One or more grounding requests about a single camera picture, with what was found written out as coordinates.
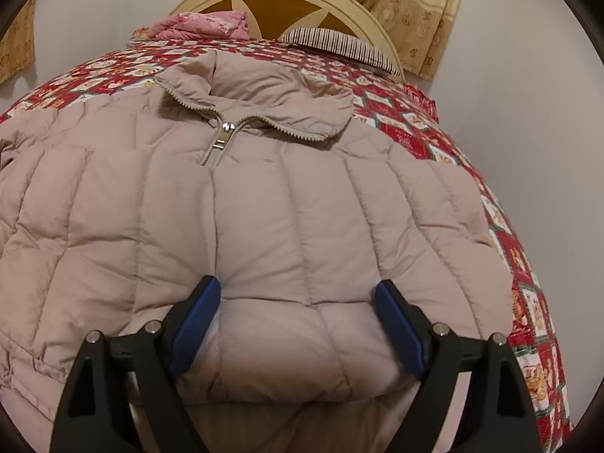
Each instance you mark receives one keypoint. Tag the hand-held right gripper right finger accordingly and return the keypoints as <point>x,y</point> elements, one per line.
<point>401,328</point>

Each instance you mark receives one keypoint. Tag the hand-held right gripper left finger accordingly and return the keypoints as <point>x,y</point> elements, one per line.
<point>196,325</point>

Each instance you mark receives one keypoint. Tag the beige puffer jacket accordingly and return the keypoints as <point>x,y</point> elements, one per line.
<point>283,198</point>

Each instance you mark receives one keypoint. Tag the red patterned bedspread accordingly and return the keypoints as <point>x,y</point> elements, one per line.
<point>533,302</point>

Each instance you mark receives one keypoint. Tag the striped pillow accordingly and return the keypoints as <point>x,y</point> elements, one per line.
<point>330,40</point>

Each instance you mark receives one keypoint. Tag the pink pillow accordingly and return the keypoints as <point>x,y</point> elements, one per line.
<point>198,23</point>

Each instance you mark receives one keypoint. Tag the cream wooden headboard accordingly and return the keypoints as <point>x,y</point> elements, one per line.
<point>283,4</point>

